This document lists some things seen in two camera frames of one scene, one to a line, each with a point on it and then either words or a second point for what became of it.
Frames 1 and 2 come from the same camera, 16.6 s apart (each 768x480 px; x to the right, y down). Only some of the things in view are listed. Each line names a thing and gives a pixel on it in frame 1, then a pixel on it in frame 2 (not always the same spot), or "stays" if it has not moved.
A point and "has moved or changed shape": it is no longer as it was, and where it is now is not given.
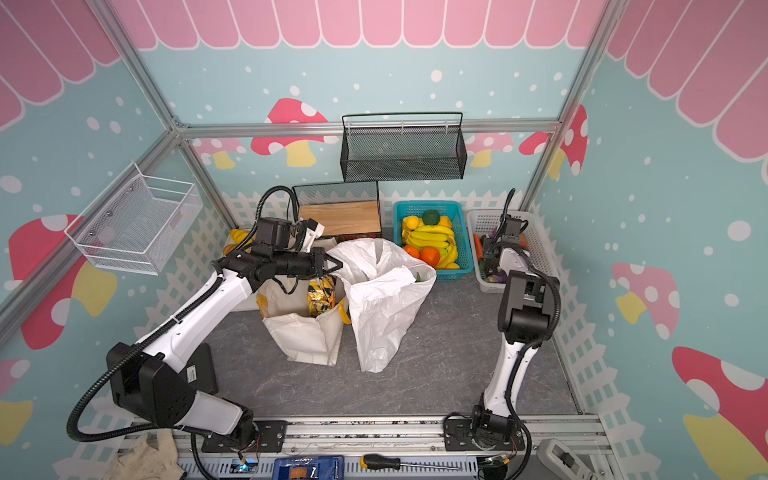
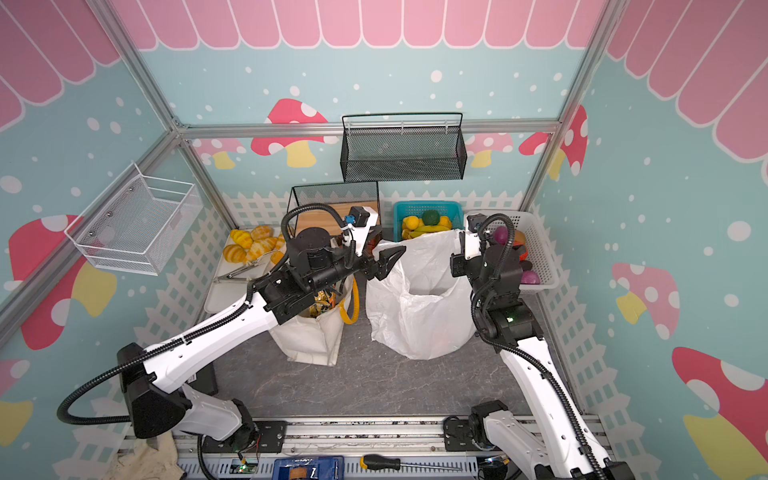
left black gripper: (318, 258) -> (384, 265)
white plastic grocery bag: (387, 290) has moved or changed shape
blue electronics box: (309, 468) stays
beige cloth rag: (153, 456) stays
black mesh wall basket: (403, 146) stays
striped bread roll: (238, 235) stays
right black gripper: (491, 264) -> (458, 264)
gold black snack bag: (321, 294) stays
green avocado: (430, 217) stays
